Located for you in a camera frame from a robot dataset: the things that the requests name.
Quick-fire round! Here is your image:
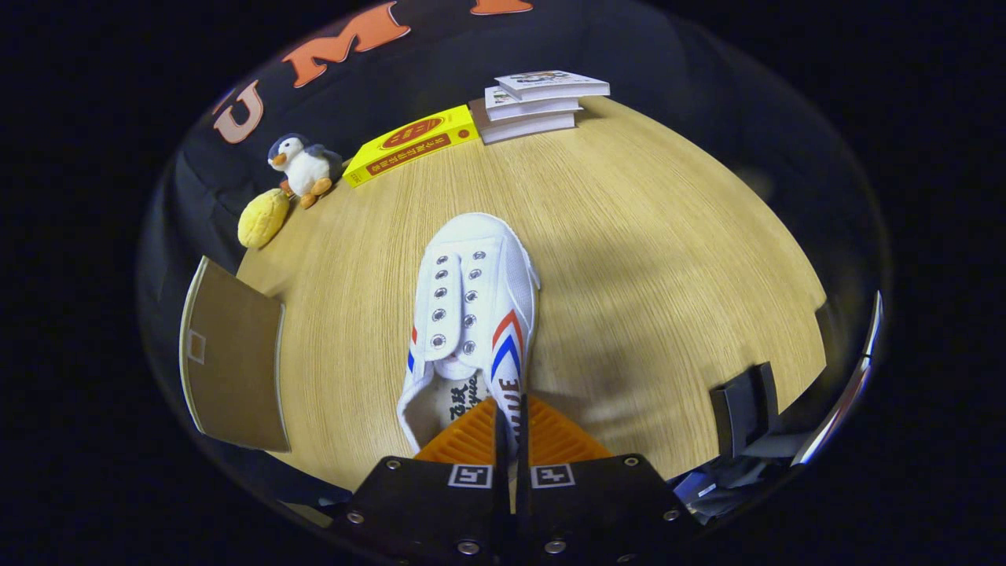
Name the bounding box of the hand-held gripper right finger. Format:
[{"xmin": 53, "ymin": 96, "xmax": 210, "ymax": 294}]
[{"xmin": 515, "ymin": 395, "xmax": 700, "ymax": 566}]

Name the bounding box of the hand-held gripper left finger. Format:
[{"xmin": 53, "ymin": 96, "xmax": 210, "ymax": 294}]
[{"xmin": 329, "ymin": 397, "xmax": 516, "ymax": 566}]

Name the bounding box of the white striped canvas shoe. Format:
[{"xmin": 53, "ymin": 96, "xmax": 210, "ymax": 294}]
[{"xmin": 395, "ymin": 212, "xmax": 542, "ymax": 465}]

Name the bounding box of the beige fabric storage box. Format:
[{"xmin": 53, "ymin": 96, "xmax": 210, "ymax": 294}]
[{"xmin": 179, "ymin": 255, "xmax": 292, "ymax": 454}]

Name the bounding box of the brown cover book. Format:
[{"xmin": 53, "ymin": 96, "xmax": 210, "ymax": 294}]
[{"xmin": 468, "ymin": 98, "xmax": 578, "ymax": 145}]

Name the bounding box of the yellow book with red circle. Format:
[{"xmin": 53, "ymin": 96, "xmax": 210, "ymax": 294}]
[{"xmin": 343, "ymin": 105, "xmax": 480, "ymax": 188}]

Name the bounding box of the yellow bun plush toy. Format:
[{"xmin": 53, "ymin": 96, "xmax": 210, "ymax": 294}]
[{"xmin": 237, "ymin": 189, "xmax": 292, "ymax": 251}]

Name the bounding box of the penguin plush toy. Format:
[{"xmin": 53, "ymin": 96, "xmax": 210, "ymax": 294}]
[{"xmin": 267, "ymin": 132, "xmax": 345, "ymax": 210}]

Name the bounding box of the white illustrated cover book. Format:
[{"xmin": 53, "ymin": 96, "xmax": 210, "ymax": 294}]
[{"xmin": 494, "ymin": 69, "xmax": 611, "ymax": 103}]

